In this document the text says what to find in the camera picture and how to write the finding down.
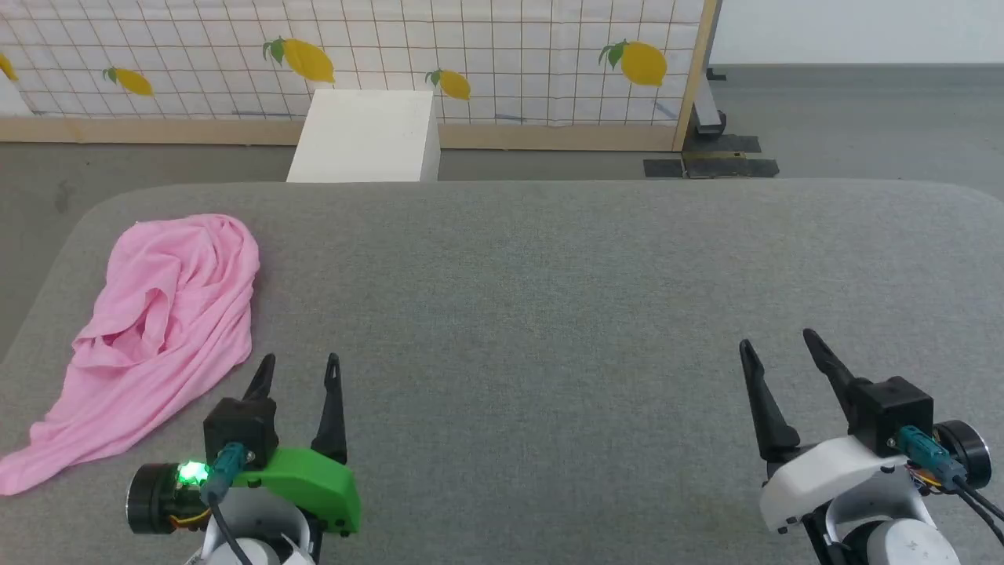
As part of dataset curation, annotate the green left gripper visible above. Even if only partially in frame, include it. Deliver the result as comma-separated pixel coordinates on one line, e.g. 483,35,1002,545
125,353,362,539

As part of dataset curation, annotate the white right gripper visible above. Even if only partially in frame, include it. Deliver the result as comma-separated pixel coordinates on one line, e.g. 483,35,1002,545
739,328,993,536

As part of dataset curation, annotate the pink garment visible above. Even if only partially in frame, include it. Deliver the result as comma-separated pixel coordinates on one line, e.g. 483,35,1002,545
0,213,261,498

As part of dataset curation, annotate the short black floor tape patch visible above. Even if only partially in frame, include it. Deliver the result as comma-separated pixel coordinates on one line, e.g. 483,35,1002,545
681,135,762,155

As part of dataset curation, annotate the long black floor tape strip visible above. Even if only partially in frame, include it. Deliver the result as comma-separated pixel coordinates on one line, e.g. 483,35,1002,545
643,157,780,180

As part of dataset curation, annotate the grey metal screen foot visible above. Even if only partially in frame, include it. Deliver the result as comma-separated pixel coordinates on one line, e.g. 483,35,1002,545
693,67,728,140

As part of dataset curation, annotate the white box pedestal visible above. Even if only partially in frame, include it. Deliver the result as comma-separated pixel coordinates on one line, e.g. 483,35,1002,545
286,89,442,184

